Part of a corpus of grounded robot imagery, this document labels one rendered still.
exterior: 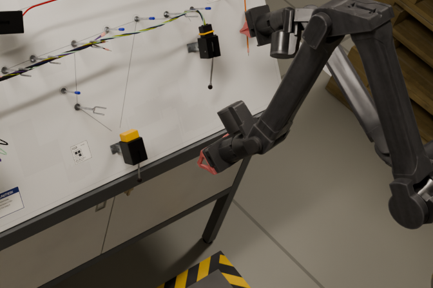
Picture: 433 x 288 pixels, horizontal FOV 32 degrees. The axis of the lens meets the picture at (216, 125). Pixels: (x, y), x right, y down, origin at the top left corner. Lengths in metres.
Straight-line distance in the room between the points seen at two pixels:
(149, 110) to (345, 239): 1.42
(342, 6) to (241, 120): 0.43
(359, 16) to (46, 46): 0.84
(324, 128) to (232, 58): 1.44
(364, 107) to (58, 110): 0.75
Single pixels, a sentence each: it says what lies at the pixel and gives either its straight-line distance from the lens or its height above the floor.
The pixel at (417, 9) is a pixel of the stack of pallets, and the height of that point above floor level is 0.67.
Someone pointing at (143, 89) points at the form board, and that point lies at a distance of 2.02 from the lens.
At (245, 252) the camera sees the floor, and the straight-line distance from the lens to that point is 3.03.
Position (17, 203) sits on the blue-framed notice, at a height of 0.91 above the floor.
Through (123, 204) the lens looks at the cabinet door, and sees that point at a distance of 2.23.
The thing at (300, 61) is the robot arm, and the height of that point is 1.52.
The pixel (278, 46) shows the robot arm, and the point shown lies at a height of 1.25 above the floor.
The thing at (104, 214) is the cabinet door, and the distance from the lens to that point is 2.21.
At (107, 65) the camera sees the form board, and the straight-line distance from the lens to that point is 1.97.
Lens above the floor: 2.48
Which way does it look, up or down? 47 degrees down
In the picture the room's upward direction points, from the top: 20 degrees clockwise
